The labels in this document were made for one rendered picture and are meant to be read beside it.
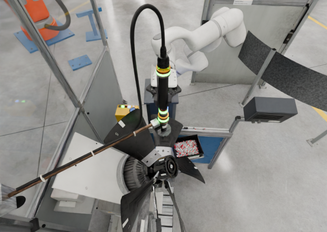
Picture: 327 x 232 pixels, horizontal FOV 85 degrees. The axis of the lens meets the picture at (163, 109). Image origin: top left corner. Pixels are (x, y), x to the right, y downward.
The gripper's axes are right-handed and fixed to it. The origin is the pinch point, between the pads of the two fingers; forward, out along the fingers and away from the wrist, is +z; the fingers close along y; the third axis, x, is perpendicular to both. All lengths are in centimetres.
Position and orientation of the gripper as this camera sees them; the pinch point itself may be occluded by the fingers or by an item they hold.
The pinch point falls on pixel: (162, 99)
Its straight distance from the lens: 66.2
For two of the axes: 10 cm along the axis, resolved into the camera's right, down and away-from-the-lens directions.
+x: 0.0, -6.1, -7.9
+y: -10.0, -0.5, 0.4
